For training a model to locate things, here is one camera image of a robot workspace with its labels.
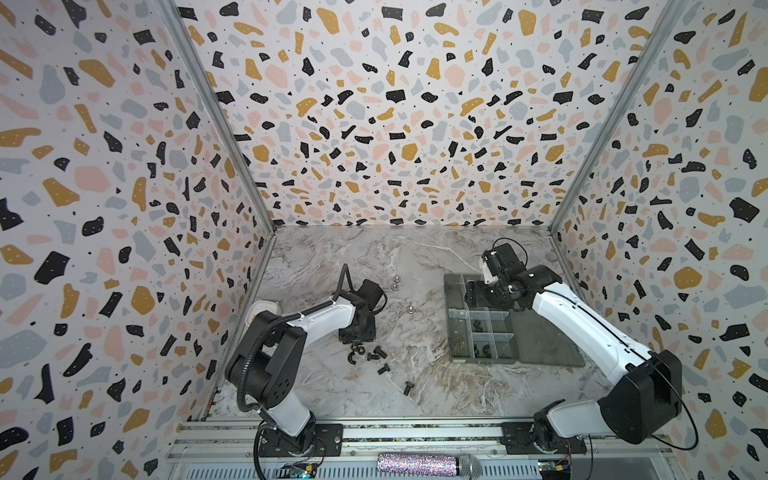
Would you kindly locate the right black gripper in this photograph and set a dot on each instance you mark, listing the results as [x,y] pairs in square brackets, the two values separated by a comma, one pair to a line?
[477,294]

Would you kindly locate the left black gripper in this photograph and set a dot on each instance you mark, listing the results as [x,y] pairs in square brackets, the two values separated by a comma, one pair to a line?
[369,334]

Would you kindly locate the grey compartment organizer box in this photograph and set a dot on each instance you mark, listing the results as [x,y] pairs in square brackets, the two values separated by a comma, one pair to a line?
[514,337]

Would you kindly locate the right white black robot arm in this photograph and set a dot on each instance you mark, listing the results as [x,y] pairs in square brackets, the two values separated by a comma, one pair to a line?
[646,391]

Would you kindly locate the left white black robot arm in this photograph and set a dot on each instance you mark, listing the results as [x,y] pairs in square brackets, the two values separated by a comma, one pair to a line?
[264,366]

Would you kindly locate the white square container orange label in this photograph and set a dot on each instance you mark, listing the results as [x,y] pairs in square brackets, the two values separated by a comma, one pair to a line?
[263,305]

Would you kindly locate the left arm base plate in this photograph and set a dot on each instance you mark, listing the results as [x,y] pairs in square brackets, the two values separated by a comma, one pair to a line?
[324,439]

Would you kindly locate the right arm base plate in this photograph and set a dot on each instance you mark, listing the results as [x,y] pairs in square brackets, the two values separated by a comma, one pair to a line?
[530,437]

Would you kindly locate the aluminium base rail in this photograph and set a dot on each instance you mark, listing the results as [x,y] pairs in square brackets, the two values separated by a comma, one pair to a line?
[225,449]

